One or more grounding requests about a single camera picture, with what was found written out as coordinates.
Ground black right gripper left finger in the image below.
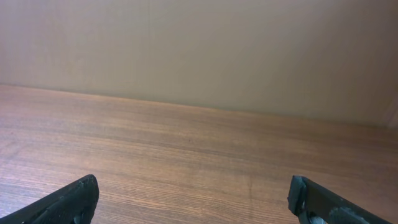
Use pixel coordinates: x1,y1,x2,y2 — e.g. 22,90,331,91
1,174,100,224

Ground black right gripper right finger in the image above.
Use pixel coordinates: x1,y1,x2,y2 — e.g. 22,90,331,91
287,175,391,224

